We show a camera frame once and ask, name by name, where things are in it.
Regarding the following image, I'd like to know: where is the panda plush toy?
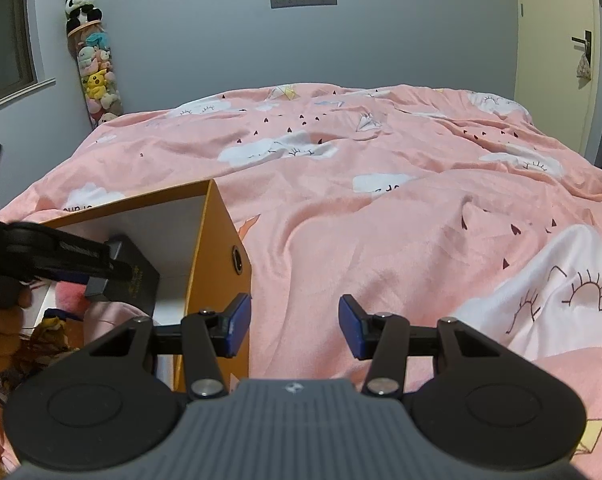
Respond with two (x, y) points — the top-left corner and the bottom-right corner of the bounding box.
(63, 0), (104, 36)

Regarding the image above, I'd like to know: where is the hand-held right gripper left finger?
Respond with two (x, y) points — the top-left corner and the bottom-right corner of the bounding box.
(88, 292), (254, 401)

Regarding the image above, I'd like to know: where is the person's left hand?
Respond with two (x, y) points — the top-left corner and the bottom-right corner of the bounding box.
(0, 287), (34, 373)

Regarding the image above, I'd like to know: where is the pink printed blanket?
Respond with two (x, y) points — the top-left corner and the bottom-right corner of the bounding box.
(0, 82), (602, 480)

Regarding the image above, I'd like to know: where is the orange cardboard box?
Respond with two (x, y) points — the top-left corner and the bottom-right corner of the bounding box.
(41, 179), (254, 396)

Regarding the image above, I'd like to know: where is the cream door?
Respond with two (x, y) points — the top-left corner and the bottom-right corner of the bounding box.
(514, 0), (602, 161)

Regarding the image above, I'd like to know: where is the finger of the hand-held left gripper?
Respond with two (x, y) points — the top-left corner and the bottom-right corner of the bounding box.
(28, 266), (106, 287)
(31, 232), (126, 281)

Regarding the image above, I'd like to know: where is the grey wall socket panel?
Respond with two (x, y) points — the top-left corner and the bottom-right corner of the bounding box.
(270, 0), (338, 9)

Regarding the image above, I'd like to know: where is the black door handle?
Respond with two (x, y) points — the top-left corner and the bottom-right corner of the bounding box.
(571, 30), (593, 58)

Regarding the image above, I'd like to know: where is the window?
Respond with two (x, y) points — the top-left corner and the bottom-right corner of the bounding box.
(0, 0), (56, 116)

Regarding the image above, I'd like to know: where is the clear tube of plush toys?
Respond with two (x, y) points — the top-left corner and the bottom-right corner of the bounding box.
(67, 22), (124, 128)

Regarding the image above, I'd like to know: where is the dark grey box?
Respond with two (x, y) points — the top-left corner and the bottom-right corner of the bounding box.
(83, 234), (161, 318)

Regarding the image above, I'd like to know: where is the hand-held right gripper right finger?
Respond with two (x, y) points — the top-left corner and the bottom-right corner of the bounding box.
(338, 294), (497, 398)

